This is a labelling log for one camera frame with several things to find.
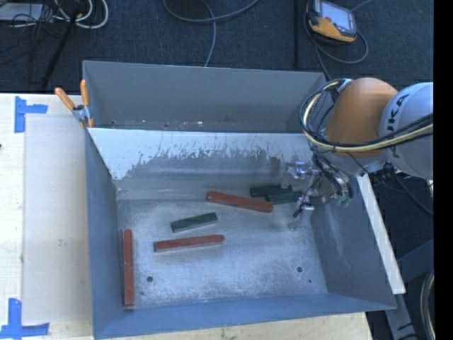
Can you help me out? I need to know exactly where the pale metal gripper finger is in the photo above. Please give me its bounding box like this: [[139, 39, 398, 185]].
[[287, 193, 316, 230], [284, 160, 320, 182]]

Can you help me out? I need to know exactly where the dark green flat block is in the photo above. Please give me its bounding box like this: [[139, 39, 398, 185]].
[[170, 212, 219, 234], [249, 184, 294, 198], [265, 191, 305, 205]]

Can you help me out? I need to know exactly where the red-brown flat block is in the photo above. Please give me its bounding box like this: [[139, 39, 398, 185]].
[[122, 228, 136, 307], [205, 191, 274, 214], [153, 234, 226, 254]]

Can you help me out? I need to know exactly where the grey metal bin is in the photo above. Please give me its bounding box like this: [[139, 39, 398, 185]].
[[81, 60, 407, 340]]

